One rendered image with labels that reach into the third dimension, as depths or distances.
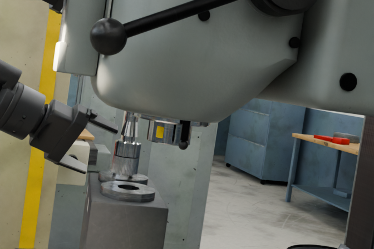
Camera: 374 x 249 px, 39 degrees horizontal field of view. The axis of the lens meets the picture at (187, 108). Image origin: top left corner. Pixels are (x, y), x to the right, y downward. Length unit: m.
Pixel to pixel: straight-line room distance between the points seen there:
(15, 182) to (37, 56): 0.53
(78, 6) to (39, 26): 1.74
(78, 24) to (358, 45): 0.27
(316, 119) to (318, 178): 0.86
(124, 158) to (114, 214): 0.15
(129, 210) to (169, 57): 0.39
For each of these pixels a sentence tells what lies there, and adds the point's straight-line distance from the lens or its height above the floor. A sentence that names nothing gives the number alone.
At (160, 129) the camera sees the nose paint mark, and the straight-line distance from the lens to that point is 0.56.
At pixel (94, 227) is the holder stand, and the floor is 1.11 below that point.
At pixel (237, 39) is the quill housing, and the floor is 1.39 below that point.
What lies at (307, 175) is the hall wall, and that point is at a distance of 8.08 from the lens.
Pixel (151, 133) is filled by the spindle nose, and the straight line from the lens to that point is 0.57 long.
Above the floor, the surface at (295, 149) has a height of 0.69.
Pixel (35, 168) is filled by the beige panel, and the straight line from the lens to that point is 2.32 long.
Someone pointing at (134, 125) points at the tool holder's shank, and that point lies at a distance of 0.95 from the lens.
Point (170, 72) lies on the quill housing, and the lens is 0.49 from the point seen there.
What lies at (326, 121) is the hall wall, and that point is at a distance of 7.79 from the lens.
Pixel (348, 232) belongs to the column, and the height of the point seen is 1.15.
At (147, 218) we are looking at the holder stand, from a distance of 0.83.
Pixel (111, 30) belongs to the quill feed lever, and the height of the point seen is 1.38.
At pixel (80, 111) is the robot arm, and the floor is 1.27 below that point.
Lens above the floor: 1.35
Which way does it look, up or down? 3 degrees down
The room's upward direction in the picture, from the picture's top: 8 degrees clockwise
